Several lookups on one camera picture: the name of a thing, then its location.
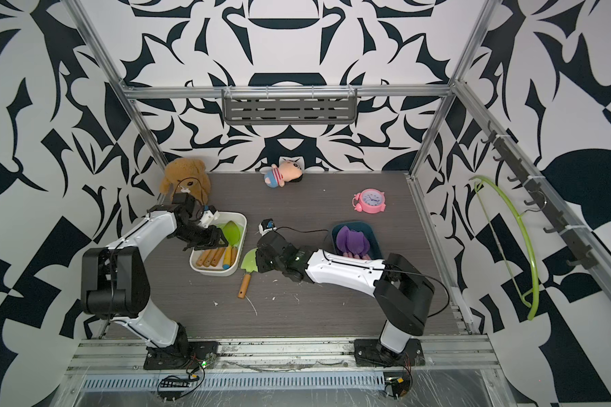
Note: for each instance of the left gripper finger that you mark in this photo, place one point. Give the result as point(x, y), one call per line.
point(211, 245)
point(216, 233)

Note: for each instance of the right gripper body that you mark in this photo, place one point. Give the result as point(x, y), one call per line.
point(265, 261)

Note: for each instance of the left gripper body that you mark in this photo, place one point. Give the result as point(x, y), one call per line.
point(200, 236)

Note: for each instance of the green shovel wooden handle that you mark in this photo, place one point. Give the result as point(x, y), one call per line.
point(202, 258)
point(209, 258)
point(249, 266)
point(218, 257)

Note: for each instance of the purple scoop pink handle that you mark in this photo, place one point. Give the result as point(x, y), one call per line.
point(352, 244)

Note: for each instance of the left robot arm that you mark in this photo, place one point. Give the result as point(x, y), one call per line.
point(114, 282)

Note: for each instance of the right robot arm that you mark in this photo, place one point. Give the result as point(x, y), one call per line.
point(402, 293)

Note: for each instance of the white storage tray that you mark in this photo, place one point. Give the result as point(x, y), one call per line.
point(225, 217)

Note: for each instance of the teal storage box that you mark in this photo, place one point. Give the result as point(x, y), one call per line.
point(375, 251)

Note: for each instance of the black connector box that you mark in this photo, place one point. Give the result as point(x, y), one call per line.
point(397, 387)

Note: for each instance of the brown teddy bear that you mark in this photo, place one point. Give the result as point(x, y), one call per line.
point(187, 175)

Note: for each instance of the small plush doll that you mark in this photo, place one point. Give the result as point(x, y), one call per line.
point(278, 175)

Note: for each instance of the pink alarm clock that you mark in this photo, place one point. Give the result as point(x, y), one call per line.
point(370, 201)

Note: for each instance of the black power strip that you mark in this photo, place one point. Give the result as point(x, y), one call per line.
point(173, 383)

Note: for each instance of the green hoop hanger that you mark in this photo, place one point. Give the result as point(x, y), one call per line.
point(532, 296)

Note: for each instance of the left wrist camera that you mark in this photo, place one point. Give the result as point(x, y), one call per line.
point(209, 215)

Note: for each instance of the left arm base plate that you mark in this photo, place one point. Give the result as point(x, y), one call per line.
point(171, 358)

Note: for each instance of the grey wall shelf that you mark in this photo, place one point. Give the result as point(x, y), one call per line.
point(290, 105)

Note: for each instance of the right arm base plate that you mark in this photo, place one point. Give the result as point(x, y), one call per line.
point(371, 353)

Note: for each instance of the black hook rail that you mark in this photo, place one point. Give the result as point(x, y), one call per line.
point(540, 200)

